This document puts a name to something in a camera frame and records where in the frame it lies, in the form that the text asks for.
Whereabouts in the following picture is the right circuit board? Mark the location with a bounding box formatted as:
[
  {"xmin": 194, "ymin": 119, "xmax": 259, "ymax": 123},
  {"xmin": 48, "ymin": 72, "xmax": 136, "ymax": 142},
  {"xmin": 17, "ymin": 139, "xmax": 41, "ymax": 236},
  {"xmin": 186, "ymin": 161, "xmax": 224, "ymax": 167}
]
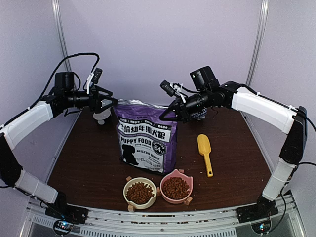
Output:
[{"xmin": 251, "ymin": 220, "xmax": 272, "ymax": 235}]

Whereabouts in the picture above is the blue zigzag patterned bowl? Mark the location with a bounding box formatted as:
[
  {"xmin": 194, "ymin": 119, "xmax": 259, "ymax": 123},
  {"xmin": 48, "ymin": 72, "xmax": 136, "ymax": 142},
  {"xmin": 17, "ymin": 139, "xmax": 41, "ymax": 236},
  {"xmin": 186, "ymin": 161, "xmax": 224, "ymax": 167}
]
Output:
[{"xmin": 191, "ymin": 108, "xmax": 207, "ymax": 120}]

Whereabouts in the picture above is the left aluminium frame post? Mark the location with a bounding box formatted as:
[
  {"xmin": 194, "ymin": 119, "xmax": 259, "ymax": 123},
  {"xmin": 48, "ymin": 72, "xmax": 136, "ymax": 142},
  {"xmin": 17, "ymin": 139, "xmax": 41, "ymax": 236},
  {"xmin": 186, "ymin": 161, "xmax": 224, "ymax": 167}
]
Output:
[{"xmin": 51, "ymin": 0, "xmax": 68, "ymax": 58}]

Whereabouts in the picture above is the wooden block front right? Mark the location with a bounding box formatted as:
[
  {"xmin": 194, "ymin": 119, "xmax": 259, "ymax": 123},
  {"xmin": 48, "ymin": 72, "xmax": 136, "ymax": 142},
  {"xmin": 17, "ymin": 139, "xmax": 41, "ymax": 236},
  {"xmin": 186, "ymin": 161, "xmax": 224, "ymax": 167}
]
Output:
[{"xmin": 184, "ymin": 197, "xmax": 193, "ymax": 205}]

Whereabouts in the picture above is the pink cat-ear pet bowl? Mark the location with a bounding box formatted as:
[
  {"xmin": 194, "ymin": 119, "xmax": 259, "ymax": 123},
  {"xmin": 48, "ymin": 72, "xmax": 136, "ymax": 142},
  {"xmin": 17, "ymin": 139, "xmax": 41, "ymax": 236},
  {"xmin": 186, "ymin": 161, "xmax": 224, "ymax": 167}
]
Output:
[{"xmin": 159, "ymin": 169, "xmax": 193, "ymax": 206}]

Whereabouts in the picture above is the dark blue white bowl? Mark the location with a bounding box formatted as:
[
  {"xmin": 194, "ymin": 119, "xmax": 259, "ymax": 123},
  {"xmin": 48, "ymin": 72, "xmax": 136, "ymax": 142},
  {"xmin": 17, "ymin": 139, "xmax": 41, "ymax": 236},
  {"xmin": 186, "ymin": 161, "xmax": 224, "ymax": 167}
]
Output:
[{"xmin": 93, "ymin": 109, "xmax": 112, "ymax": 125}]

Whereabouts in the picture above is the purple puppy food bag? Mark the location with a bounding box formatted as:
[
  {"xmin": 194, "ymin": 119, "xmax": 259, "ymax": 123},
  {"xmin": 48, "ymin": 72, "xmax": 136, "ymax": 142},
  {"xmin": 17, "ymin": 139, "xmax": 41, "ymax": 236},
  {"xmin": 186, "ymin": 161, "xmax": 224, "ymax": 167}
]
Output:
[{"xmin": 114, "ymin": 100, "xmax": 177, "ymax": 174}]

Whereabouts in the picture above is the cream pet bowl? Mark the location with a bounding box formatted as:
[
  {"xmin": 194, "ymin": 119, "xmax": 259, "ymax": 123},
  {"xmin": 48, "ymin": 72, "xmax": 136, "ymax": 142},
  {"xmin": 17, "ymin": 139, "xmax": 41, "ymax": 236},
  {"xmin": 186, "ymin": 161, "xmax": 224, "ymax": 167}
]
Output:
[{"xmin": 123, "ymin": 176, "xmax": 157, "ymax": 212}]

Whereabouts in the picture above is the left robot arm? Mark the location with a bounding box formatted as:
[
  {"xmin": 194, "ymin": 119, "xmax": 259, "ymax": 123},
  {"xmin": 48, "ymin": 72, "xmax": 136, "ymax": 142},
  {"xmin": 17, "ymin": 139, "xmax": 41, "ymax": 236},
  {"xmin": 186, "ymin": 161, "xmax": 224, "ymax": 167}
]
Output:
[{"xmin": 0, "ymin": 68, "xmax": 118, "ymax": 219}]

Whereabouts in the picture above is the brown kibble pet food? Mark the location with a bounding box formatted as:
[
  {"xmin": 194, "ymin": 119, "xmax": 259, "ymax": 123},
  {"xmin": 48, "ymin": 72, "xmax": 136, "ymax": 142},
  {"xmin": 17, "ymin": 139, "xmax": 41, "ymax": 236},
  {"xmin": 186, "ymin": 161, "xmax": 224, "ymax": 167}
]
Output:
[{"xmin": 126, "ymin": 182, "xmax": 154, "ymax": 205}]

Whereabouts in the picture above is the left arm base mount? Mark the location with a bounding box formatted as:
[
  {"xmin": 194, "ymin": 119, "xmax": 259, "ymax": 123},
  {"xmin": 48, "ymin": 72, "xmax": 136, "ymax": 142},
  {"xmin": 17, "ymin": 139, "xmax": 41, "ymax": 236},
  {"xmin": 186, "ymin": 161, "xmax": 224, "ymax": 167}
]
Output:
[{"xmin": 45, "ymin": 192, "xmax": 89, "ymax": 224}]

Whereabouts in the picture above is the yellow plastic scoop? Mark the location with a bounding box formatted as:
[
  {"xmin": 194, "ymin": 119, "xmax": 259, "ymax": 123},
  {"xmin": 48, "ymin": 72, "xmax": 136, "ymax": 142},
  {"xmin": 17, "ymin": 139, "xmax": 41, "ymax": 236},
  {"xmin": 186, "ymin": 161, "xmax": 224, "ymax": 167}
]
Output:
[{"xmin": 197, "ymin": 134, "xmax": 213, "ymax": 178}]

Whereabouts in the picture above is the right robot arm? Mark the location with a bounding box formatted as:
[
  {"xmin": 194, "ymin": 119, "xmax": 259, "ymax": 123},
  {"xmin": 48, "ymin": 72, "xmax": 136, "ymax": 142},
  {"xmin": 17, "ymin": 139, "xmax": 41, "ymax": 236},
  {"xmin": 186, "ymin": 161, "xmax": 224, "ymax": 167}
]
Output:
[{"xmin": 159, "ymin": 66, "xmax": 308, "ymax": 218}]

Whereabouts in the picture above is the left black braided cable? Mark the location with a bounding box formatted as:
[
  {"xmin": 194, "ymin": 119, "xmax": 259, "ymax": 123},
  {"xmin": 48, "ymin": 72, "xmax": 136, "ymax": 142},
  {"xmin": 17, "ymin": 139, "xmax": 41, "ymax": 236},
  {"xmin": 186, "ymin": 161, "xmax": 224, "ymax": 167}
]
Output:
[{"xmin": 2, "ymin": 52, "xmax": 100, "ymax": 126}]

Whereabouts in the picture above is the right aluminium frame post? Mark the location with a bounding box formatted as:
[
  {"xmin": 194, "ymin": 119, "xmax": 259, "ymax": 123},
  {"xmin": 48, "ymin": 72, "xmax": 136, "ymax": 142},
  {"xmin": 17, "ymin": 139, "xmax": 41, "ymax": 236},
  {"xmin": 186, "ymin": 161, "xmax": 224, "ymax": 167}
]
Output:
[{"xmin": 246, "ymin": 0, "xmax": 269, "ymax": 86}]

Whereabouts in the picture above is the kibble in pink bowl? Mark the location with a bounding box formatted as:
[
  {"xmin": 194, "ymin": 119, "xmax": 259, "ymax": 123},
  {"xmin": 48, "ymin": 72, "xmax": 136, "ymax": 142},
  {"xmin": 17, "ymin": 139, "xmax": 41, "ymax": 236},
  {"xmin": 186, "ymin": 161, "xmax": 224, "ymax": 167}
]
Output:
[{"xmin": 162, "ymin": 177, "xmax": 190, "ymax": 200}]

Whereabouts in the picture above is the aluminium frame post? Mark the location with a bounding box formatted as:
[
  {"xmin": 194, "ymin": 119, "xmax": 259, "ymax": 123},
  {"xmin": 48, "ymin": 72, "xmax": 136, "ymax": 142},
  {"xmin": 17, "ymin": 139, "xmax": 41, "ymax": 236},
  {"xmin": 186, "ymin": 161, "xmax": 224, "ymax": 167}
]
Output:
[
  {"xmin": 51, "ymin": 0, "xmax": 68, "ymax": 58},
  {"xmin": 246, "ymin": 0, "xmax": 269, "ymax": 86}
]

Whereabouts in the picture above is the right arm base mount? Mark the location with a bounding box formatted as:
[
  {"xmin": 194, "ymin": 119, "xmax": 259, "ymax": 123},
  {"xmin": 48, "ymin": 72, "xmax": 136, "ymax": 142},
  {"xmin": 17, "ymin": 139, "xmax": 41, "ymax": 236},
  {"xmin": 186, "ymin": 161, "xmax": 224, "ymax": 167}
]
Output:
[{"xmin": 236, "ymin": 196, "xmax": 278, "ymax": 223}]

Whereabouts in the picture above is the left circuit board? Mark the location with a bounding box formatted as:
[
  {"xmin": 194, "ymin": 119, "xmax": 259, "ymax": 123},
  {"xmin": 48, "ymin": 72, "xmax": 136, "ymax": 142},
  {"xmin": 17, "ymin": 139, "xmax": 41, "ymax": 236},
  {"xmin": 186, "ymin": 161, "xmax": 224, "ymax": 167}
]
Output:
[{"xmin": 53, "ymin": 220, "xmax": 74, "ymax": 236}]

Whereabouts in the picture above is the front aluminium rail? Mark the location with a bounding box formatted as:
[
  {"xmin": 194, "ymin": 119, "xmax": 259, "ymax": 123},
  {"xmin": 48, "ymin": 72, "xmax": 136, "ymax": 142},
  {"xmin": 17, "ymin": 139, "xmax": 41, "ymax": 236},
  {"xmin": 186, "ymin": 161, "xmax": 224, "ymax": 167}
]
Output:
[{"xmin": 24, "ymin": 192, "xmax": 307, "ymax": 237}]

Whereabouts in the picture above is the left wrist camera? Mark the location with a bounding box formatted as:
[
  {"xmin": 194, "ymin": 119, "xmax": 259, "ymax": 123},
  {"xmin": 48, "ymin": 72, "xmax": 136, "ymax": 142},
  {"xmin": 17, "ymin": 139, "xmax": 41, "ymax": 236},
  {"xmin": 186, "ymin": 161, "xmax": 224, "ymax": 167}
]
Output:
[{"xmin": 83, "ymin": 68, "xmax": 103, "ymax": 95}]

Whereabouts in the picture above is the circuit board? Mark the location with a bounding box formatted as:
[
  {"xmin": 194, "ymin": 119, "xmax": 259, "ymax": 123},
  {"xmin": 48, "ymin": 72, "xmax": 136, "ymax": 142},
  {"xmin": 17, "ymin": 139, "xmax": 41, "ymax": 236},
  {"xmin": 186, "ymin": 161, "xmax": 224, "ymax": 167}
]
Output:
[
  {"xmin": 251, "ymin": 220, "xmax": 272, "ymax": 235},
  {"xmin": 53, "ymin": 220, "xmax": 74, "ymax": 236}
]

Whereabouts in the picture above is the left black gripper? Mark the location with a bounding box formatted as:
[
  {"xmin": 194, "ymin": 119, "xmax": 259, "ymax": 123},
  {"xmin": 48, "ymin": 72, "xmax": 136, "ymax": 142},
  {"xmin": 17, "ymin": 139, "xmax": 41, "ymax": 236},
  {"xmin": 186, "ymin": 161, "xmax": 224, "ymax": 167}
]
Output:
[{"xmin": 65, "ymin": 85, "xmax": 118, "ymax": 114}]

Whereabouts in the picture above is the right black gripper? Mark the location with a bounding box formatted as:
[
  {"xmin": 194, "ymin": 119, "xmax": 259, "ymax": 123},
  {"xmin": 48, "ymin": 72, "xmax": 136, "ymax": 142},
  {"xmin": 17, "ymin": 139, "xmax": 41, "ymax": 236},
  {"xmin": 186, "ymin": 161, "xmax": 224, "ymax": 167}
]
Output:
[{"xmin": 159, "ymin": 88, "xmax": 212, "ymax": 123}]

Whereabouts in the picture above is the wooden block front left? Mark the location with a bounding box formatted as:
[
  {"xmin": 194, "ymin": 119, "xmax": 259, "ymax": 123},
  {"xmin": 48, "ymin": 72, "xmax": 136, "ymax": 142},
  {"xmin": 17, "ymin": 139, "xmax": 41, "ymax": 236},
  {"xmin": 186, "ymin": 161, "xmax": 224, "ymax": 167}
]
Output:
[{"xmin": 128, "ymin": 205, "xmax": 135, "ymax": 213}]

